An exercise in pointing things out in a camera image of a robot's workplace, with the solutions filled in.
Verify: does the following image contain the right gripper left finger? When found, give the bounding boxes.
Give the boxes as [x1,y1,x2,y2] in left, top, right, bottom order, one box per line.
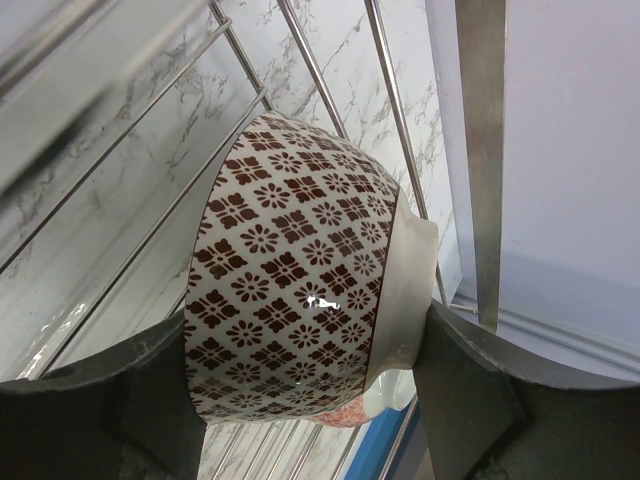
[1,311,206,479]

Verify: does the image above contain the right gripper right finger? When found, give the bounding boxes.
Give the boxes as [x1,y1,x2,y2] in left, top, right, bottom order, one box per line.
[414,302,639,479]

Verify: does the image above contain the brown square pattern bowl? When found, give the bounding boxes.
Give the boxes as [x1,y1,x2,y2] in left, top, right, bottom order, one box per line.
[184,111,439,423]

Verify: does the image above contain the metal wire dish rack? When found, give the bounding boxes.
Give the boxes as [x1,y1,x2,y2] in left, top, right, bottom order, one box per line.
[1,1,462,479]

